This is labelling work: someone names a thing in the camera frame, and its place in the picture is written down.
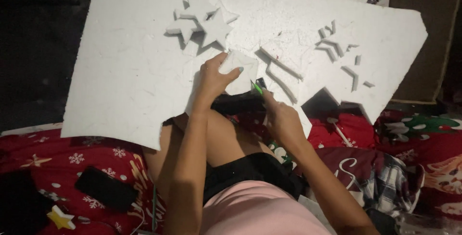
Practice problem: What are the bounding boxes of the person's right hand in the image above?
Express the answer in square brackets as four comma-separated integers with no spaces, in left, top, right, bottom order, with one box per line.
[261,89,308,150]

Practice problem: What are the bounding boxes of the person's left hand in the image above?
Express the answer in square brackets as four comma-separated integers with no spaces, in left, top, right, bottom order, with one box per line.
[197,52,245,103]

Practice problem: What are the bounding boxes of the partly cut white foam piece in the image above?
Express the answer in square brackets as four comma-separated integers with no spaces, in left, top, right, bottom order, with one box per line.
[218,49,260,96]

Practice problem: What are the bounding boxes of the green and black utility knife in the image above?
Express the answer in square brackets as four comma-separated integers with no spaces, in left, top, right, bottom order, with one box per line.
[250,78,268,95]

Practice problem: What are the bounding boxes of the long white foam strip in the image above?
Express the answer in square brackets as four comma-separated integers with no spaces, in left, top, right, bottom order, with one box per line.
[266,62,299,105]
[259,46,304,81]

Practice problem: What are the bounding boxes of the white foam star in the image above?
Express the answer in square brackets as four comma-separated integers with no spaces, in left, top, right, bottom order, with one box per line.
[166,9,203,45]
[216,0,240,25]
[199,8,234,50]
[179,0,219,23]

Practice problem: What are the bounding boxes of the white stick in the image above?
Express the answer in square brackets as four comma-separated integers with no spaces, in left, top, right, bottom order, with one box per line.
[327,117,353,148]

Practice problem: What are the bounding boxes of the person's bare leg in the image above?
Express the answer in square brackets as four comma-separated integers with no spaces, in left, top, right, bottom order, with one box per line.
[142,109,279,201]

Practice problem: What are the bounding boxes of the person's black shorts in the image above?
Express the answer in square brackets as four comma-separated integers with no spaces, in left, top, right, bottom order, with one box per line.
[202,152,304,207]

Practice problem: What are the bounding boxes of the large white foam sheet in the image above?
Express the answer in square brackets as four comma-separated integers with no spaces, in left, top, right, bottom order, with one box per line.
[61,0,429,151]

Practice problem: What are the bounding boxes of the heap of small foam offcuts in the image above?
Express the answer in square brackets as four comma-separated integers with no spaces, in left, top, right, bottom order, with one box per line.
[315,19,377,93]

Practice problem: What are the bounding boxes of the person's pink shirt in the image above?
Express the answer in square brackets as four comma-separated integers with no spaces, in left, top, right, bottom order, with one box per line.
[199,180,332,235]

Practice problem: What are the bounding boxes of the plaid cloth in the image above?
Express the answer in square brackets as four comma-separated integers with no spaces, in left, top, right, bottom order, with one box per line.
[359,153,426,215]

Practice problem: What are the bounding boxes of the thin green stick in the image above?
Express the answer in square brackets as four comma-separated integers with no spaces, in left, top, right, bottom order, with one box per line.
[152,184,158,233]

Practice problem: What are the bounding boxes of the black phone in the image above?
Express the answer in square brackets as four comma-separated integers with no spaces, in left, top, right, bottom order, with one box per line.
[74,166,140,213]

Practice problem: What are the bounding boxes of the red snowflake print blanket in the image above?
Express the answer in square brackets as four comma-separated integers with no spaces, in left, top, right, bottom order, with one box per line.
[0,109,462,235]

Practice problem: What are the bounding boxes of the clear plastic wrap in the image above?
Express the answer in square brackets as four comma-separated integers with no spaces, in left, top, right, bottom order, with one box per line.
[396,211,462,235]

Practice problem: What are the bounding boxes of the yellow star ornament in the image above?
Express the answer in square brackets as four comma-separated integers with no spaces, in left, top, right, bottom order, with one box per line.
[46,205,77,230]

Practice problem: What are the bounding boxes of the black bag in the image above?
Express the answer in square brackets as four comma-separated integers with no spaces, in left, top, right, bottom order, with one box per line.
[0,169,49,235]

